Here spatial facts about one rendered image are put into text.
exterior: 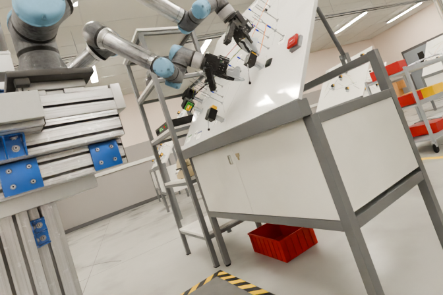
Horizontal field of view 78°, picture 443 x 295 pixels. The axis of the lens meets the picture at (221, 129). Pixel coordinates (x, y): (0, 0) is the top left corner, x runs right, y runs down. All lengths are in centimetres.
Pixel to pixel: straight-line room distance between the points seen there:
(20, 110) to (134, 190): 783
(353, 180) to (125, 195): 777
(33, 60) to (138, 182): 769
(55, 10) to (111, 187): 779
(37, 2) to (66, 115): 31
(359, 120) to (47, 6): 114
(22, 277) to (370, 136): 131
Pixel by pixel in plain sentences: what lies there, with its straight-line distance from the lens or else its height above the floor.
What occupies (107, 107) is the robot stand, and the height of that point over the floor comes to 104.
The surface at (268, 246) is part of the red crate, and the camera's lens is 200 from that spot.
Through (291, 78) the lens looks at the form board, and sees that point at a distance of 112.
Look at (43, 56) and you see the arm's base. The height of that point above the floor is 122.
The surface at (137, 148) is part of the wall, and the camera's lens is 861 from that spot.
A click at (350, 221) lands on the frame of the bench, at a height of 40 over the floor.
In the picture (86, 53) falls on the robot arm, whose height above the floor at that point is 142.
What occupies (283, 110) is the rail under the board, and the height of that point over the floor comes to 85.
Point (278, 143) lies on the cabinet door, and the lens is 119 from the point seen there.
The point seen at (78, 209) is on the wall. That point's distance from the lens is 865.
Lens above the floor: 79
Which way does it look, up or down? 4 degrees up
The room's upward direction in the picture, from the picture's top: 19 degrees counter-clockwise
